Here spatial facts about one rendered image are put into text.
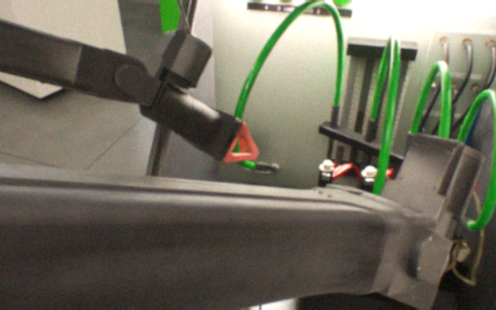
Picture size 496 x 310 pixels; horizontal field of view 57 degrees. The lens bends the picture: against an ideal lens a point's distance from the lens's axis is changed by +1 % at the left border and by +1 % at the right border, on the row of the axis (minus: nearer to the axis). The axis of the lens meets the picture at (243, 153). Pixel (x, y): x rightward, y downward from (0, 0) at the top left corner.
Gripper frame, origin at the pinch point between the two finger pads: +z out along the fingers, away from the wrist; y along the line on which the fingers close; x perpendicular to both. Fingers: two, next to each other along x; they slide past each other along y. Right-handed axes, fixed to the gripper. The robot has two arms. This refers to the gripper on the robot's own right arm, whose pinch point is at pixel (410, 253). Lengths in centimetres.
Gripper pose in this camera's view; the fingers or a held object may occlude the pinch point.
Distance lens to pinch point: 60.2
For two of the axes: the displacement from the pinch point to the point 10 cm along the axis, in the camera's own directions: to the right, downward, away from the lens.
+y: 3.3, -9.4, 1.0
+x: -8.8, -2.7, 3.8
